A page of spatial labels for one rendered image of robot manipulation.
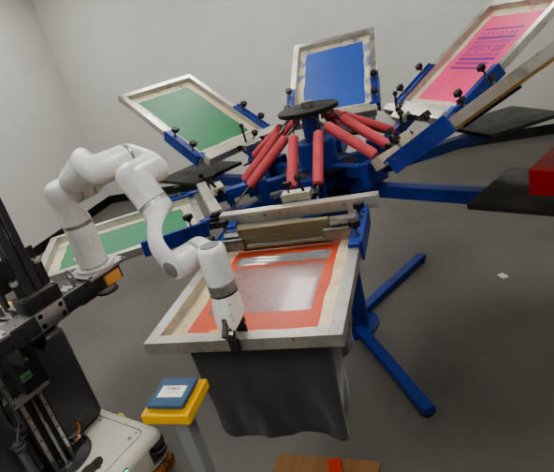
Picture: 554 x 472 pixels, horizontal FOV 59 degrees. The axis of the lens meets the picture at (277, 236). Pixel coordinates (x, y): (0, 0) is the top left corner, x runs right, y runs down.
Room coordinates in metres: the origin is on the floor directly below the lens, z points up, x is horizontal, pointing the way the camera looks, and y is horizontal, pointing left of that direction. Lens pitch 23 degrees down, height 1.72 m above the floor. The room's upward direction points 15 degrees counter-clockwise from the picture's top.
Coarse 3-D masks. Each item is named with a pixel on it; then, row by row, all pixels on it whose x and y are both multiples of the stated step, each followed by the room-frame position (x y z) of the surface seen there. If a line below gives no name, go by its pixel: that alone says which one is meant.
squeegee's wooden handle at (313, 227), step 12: (324, 216) 1.65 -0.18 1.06; (240, 228) 1.76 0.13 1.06; (252, 228) 1.73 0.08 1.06; (264, 228) 1.71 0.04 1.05; (276, 228) 1.69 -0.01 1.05; (288, 228) 1.68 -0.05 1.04; (300, 228) 1.66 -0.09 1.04; (312, 228) 1.65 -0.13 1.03; (324, 228) 1.63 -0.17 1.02; (252, 240) 1.73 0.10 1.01; (264, 240) 1.72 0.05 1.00; (276, 240) 1.70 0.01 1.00
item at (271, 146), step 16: (336, 112) 2.56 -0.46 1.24; (288, 128) 2.67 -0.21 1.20; (336, 128) 2.27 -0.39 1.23; (352, 128) 2.34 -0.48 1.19; (368, 128) 2.30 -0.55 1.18; (384, 128) 2.47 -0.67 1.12; (272, 144) 2.49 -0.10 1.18; (288, 144) 2.31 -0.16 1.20; (320, 144) 2.24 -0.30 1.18; (352, 144) 2.20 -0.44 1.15; (368, 144) 2.17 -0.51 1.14; (384, 144) 2.22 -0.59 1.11; (256, 160) 2.48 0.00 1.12; (272, 160) 2.36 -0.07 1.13; (288, 160) 2.24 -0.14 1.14; (320, 160) 2.17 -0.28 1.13; (256, 176) 2.34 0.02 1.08; (288, 176) 2.17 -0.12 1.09; (320, 176) 2.10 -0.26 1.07
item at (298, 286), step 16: (336, 240) 1.66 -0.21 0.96; (288, 272) 1.50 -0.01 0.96; (304, 272) 1.47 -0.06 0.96; (320, 272) 1.44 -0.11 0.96; (272, 288) 1.41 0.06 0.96; (288, 288) 1.39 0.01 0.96; (304, 288) 1.36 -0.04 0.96; (320, 288) 1.34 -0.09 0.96; (272, 304) 1.32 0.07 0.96; (288, 304) 1.29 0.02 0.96; (304, 304) 1.27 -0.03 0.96; (320, 304) 1.25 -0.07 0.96; (256, 320) 1.25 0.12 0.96; (272, 320) 1.23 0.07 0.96; (288, 320) 1.21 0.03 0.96; (304, 320) 1.19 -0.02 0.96
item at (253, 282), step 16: (240, 256) 1.74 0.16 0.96; (256, 256) 1.70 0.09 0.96; (240, 272) 1.60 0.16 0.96; (256, 272) 1.57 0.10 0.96; (272, 272) 1.53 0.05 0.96; (240, 288) 1.47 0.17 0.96; (256, 288) 1.44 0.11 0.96; (208, 304) 1.42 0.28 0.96; (256, 304) 1.34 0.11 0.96; (208, 320) 1.32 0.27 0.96
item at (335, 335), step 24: (336, 216) 1.80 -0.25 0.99; (192, 288) 1.49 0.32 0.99; (168, 312) 1.37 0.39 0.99; (336, 312) 1.13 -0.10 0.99; (168, 336) 1.23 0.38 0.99; (192, 336) 1.20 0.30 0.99; (216, 336) 1.16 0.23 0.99; (240, 336) 1.14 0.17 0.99; (264, 336) 1.11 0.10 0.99; (288, 336) 1.08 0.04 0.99; (312, 336) 1.05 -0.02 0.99; (336, 336) 1.03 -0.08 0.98
